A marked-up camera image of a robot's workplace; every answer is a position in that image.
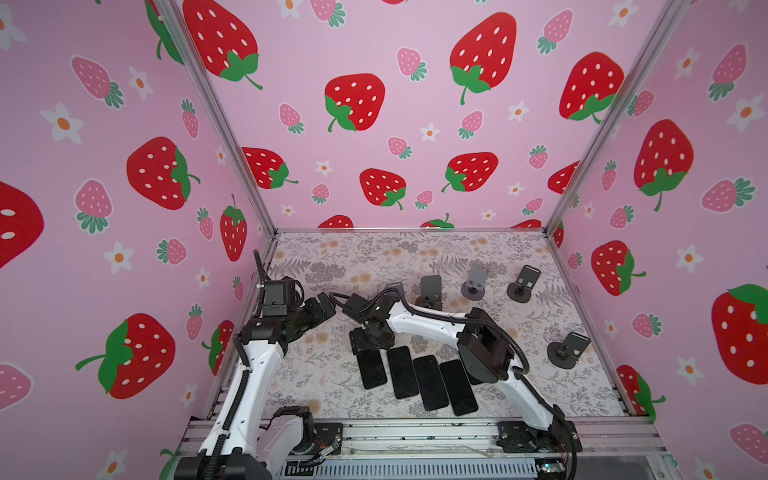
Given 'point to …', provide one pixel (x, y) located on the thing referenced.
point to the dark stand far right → (520, 291)
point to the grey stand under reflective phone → (474, 288)
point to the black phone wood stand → (459, 392)
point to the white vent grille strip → (410, 470)
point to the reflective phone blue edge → (371, 367)
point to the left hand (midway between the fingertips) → (323, 308)
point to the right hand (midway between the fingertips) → (361, 349)
